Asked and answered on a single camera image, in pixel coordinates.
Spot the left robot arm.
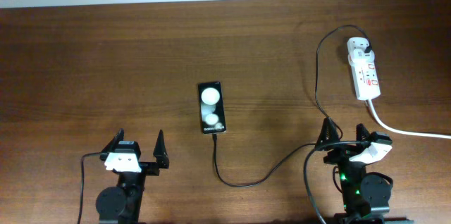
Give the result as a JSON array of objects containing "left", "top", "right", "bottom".
[{"left": 96, "top": 129, "right": 170, "bottom": 223}]

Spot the white power strip cord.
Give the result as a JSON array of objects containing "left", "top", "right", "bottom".
[{"left": 365, "top": 99, "right": 451, "bottom": 140}]

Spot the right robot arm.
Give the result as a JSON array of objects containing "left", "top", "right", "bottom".
[{"left": 316, "top": 118, "right": 393, "bottom": 223}]

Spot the black usb plug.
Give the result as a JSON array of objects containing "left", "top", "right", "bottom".
[{"left": 364, "top": 45, "right": 372, "bottom": 54}]

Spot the black charger cable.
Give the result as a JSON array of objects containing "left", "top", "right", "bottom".
[{"left": 212, "top": 24, "right": 371, "bottom": 188}]

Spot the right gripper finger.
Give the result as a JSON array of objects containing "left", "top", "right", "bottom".
[
  {"left": 356, "top": 123, "right": 370, "bottom": 142},
  {"left": 315, "top": 117, "right": 340, "bottom": 151}
]

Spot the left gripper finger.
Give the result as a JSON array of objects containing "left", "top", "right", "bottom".
[
  {"left": 153, "top": 130, "right": 169, "bottom": 168},
  {"left": 99, "top": 128, "right": 124, "bottom": 161}
]

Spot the black smartphone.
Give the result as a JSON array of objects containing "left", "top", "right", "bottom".
[{"left": 197, "top": 81, "right": 227, "bottom": 135}]

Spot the white power strip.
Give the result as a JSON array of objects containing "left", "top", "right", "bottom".
[{"left": 347, "top": 37, "right": 381, "bottom": 101}]

